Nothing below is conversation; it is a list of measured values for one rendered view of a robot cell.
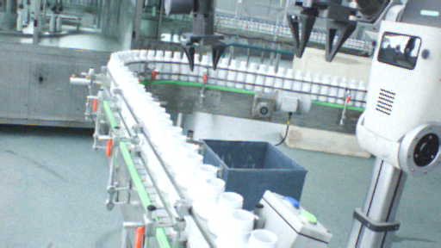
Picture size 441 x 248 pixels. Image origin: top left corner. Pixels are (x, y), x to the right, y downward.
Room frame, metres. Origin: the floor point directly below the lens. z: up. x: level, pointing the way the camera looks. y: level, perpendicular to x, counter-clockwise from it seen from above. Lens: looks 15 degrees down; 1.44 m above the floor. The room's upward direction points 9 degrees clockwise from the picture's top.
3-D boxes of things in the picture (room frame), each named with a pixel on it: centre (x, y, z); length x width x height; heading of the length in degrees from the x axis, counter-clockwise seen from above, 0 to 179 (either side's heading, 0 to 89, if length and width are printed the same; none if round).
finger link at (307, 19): (0.75, -0.14, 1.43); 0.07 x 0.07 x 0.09; 22
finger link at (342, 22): (0.76, -0.17, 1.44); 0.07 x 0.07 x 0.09; 22
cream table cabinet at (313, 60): (5.26, -1.44, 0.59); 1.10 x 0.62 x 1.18; 94
